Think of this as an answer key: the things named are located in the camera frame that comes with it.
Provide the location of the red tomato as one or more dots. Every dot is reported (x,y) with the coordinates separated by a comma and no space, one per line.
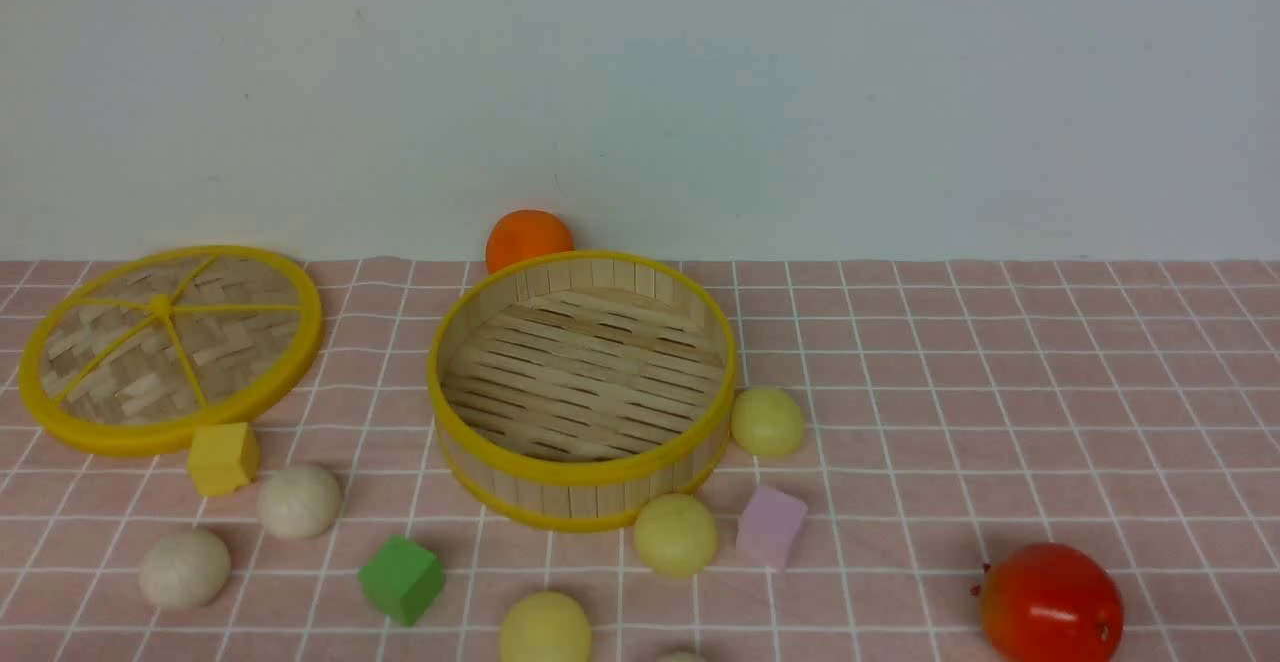
(1050,602)

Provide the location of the pink cube block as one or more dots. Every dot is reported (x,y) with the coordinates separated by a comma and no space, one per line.
(769,527)

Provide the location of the orange fruit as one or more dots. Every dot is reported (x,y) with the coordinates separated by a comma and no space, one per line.
(526,233)

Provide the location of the yellow cube block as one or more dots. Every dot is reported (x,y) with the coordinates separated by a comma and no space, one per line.
(223,458)

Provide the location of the yellow bamboo steamer lid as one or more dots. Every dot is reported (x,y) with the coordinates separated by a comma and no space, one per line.
(139,358)

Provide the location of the white bun bottom edge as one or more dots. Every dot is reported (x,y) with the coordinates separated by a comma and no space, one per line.
(680,656)

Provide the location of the pink checkered tablecloth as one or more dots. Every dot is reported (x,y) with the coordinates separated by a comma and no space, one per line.
(957,410)

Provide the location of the yellow bamboo steamer tray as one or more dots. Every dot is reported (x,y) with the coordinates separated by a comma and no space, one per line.
(571,390)

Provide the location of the green cube block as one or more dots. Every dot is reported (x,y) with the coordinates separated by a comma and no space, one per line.
(402,580)

